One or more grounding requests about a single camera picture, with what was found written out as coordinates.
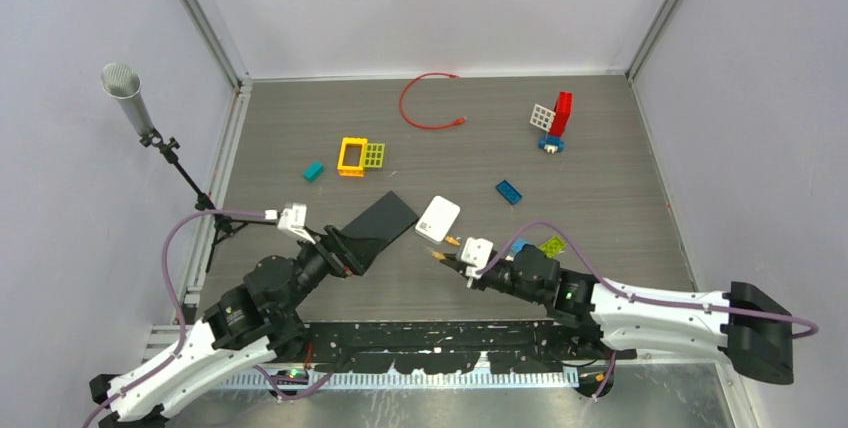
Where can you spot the light blue white brick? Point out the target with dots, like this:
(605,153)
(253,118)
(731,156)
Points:
(517,245)

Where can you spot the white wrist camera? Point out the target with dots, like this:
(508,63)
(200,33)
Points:
(473,257)
(291,220)

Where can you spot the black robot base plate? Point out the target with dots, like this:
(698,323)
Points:
(509,347)

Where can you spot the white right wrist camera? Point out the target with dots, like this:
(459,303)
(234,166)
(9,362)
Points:
(473,257)

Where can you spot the white perforated cable tray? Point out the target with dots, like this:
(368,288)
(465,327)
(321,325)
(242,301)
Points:
(478,378)

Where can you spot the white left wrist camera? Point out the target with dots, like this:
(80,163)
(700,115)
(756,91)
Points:
(291,220)

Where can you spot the red toy brick tower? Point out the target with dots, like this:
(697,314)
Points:
(562,113)

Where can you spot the black network switch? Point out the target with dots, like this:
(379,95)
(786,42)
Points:
(378,226)

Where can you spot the blue toy brick base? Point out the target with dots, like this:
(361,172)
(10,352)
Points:
(551,144)

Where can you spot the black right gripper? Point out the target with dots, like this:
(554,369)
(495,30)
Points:
(453,260)

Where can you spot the black microphone stand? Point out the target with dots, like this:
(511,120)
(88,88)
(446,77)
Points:
(225,227)

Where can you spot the lime green lattice piece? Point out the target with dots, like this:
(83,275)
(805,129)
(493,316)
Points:
(374,155)

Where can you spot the white square switch box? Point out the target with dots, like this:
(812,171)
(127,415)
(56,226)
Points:
(437,219)

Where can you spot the teal toy block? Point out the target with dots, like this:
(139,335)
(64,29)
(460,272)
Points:
(313,171)

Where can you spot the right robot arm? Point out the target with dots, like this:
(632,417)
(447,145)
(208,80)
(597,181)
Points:
(742,326)

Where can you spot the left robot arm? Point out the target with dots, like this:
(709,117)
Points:
(253,323)

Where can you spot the blue flat toy brick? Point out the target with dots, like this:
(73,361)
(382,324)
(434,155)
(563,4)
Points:
(510,194)

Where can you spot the silver microphone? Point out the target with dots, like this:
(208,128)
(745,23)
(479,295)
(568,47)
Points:
(123,84)

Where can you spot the lime green flat brick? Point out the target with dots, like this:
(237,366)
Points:
(553,246)

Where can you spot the white toy lattice piece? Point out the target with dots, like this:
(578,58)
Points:
(542,117)

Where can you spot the yellow toy window frame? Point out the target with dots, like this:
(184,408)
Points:
(351,158)

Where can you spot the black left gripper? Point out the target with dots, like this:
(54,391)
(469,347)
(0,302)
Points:
(330,247)

